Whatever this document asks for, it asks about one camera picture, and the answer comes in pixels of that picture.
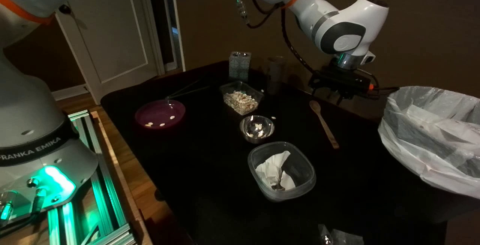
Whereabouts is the metal spoon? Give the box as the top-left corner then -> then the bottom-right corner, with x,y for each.
271,163 -> 286,192

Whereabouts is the clear container with nuts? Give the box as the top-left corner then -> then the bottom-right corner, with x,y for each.
220,81 -> 264,116

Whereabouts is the wooden spoon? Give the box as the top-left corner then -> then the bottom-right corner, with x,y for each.
309,100 -> 340,149

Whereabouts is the small glass bowl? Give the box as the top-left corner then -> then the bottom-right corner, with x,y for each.
240,115 -> 275,144

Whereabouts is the white door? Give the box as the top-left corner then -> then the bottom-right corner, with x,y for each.
55,0 -> 166,105

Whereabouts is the purple plate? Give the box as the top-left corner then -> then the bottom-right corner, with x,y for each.
135,99 -> 186,130

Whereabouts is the crumpled white tissue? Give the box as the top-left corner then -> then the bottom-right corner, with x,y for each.
255,150 -> 296,191

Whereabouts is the clear drinking glass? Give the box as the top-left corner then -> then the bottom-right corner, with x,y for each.
266,55 -> 288,95

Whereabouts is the pair of black chopsticks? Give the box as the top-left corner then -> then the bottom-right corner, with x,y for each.
166,79 -> 211,100

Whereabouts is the bin with white bag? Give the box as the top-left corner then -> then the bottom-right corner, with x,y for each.
378,85 -> 480,200

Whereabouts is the patterned square box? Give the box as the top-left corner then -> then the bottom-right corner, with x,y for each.
229,51 -> 252,81

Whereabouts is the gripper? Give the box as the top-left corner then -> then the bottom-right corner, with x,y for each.
309,60 -> 374,106

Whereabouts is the clear plastic lunchbox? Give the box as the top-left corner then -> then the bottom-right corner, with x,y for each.
247,141 -> 317,203

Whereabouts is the heap of nuts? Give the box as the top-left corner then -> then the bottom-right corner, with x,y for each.
225,90 -> 259,114

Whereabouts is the clear plastic bag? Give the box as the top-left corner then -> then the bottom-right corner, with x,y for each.
318,223 -> 365,245

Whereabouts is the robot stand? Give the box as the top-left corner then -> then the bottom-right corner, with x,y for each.
0,110 -> 153,245

